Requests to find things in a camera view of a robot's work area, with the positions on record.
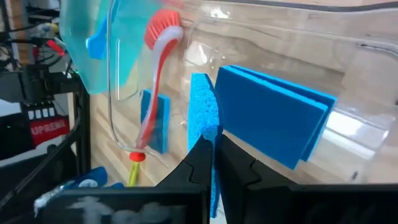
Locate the red sticker with lettering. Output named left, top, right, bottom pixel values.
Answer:
left=29, top=116, right=71, bottom=147

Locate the yellow-green white-headed brush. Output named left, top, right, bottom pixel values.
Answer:
left=127, top=161, right=141, bottom=187

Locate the blue dish soap bottle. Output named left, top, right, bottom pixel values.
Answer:
left=33, top=166, right=108, bottom=217

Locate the blue long-handled brush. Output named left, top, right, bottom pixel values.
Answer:
left=86, top=0, right=121, bottom=60

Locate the red white dish brush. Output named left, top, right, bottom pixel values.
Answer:
left=129, top=8, right=185, bottom=163

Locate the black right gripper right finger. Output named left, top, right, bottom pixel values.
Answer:
left=216, top=133, right=299, bottom=224

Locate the blue kitchen sponge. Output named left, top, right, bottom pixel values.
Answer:
left=214, top=64, right=338, bottom=171
left=140, top=89, right=171, bottom=155
left=187, top=73, right=222, bottom=218

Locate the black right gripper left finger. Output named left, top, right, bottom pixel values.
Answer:
left=155, top=135, right=215, bottom=189

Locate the black metal table frame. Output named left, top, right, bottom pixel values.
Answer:
left=0, top=83, right=91, bottom=215

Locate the green transparent plastic tray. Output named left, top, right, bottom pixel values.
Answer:
left=58, top=0, right=165, bottom=96

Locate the clear plastic bin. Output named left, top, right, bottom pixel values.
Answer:
left=107, top=0, right=398, bottom=187

